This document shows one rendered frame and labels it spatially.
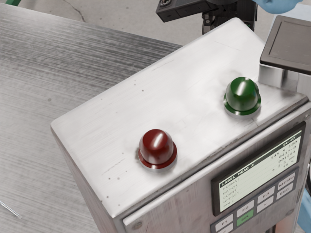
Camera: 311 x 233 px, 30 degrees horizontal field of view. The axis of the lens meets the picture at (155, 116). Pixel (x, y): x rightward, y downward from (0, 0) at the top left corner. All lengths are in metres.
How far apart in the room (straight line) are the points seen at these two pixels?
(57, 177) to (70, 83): 0.23
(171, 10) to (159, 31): 1.53
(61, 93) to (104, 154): 0.88
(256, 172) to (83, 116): 0.13
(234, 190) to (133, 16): 2.15
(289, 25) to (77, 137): 0.17
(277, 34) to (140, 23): 2.11
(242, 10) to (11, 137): 0.57
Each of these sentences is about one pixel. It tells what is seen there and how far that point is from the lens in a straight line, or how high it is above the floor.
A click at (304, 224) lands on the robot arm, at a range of 0.86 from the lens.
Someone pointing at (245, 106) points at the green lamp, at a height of 1.49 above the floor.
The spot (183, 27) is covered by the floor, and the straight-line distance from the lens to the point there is 2.47.
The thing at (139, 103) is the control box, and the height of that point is 1.48.
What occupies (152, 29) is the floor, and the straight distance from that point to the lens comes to 2.48.
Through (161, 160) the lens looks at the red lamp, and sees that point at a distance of 0.37.
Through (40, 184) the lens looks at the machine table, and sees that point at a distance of 1.16.
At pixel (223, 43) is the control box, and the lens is 0.44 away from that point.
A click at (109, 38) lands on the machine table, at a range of 1.34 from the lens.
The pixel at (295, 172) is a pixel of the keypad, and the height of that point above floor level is 1.38.
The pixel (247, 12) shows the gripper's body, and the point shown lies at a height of 1.15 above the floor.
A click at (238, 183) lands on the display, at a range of 0.42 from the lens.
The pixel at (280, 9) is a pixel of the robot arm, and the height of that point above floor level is 1.27.
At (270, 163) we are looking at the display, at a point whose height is 1.43.
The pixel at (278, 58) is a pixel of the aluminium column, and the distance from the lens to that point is 0.40.
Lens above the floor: 1.81
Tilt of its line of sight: 55 degrees down
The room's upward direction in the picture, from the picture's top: 11 degrees counter-clockwise
